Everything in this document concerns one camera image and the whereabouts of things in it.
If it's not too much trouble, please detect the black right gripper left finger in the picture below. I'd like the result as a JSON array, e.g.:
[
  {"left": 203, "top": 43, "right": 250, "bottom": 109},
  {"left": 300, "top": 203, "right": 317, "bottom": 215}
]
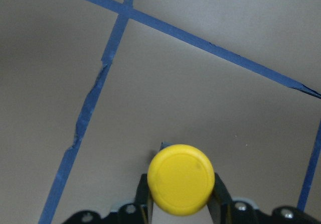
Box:
[{"left": 134, "top": 173, "right": 153, "bottom": 223}]

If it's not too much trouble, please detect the yellow push button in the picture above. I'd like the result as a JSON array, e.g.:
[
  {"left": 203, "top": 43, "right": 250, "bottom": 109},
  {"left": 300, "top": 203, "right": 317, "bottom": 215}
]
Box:
[{"left": 147, "top": 144, "right": 215, "bottom": 216}]

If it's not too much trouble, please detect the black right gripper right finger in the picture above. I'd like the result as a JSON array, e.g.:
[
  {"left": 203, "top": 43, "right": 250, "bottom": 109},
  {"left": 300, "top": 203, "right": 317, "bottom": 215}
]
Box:
[{"left": 207, "top": 173, "right": 233, "bottom": 224}]

